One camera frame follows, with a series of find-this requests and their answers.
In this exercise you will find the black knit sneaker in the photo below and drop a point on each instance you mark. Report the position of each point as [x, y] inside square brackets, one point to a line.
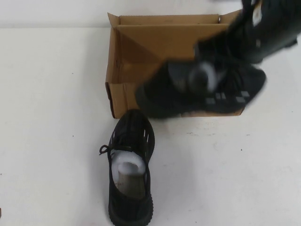
[131, 127]
[178, 99]

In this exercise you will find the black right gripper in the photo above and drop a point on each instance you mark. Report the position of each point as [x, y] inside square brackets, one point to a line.
[247, 42]

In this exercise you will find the brown cardboard shoe box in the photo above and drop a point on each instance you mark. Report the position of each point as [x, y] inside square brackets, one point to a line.
[131, 70]

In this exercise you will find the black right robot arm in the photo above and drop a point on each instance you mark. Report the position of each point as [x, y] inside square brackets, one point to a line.
[277, 21]

